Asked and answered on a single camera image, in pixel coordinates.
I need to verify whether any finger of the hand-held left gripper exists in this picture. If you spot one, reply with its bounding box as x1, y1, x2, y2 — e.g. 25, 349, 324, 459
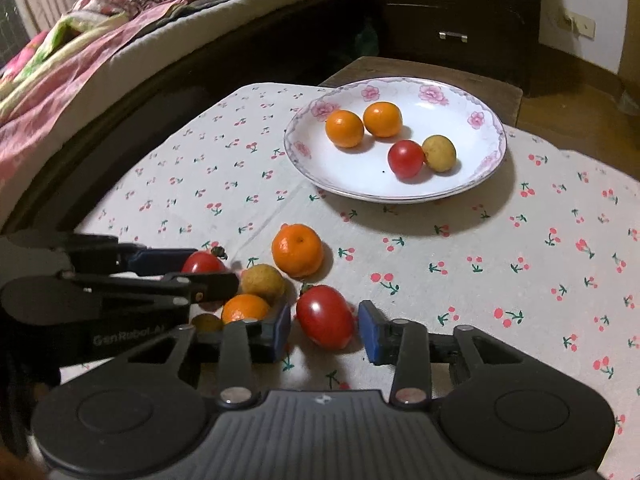
62, 271, 240, 307
70, 234, 201, 277

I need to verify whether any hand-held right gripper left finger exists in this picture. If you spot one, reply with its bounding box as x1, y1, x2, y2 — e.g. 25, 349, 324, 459
112, 302, 292, 408

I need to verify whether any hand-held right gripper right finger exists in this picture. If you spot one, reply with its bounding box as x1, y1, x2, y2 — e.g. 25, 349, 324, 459
358, 300, 531, 408

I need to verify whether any round red tomato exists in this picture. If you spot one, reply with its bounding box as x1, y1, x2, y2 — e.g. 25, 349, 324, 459
388, 140, 426, 180
181, 246, 228, 276

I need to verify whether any yellow-brown longan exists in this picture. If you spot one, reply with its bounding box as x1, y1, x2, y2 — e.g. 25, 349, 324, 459
191, 313, 224, 333
421, 135, 458, 173
240, 264, 287, 306

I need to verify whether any oblong red tomato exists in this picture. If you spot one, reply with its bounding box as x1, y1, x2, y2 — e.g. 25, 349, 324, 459
296, 285, 356, 351

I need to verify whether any large orange with stem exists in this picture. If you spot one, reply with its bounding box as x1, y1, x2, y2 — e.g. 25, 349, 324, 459
271, 223, 324, 279

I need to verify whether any white floral rim plate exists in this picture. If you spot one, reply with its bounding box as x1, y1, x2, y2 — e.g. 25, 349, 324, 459
283, 76, 507, 205

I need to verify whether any cherry print tablecloth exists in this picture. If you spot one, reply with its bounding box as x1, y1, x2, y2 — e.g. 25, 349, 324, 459
30, 82, 640, 480

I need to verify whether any pink floral blanket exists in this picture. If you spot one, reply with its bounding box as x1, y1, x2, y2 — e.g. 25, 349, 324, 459
0, 0, 361, 201

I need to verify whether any dark wooden bed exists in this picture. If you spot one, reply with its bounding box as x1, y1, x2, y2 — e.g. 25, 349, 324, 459
0, 0, 371, 233

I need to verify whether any green bag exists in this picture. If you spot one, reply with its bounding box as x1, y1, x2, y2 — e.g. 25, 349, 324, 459
352, 20, 383, 58

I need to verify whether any dark wooden nightstand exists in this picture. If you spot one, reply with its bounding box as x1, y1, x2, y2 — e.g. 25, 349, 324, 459
362, 0, 543, 98

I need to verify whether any wall outlet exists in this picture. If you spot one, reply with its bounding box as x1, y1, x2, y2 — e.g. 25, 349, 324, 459
556, 10, 597, 40

